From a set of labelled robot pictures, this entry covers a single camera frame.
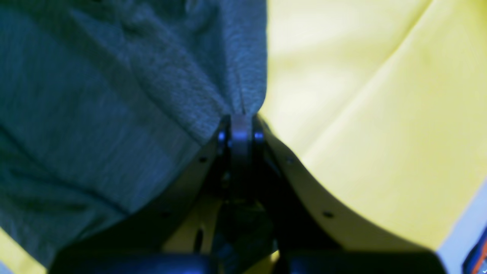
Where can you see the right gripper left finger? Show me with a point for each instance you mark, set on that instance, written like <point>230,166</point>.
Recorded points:
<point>171,235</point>

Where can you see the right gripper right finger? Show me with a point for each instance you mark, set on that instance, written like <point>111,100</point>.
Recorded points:
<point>316,233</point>

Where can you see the dark green long-sleeve shirt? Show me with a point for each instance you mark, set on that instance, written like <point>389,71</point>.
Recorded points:
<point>104,102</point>

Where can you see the yellow table cloth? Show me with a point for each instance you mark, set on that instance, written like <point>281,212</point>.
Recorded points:
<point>400,126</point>

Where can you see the orange blue tool case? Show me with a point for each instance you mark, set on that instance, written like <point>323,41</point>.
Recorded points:
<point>476,261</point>

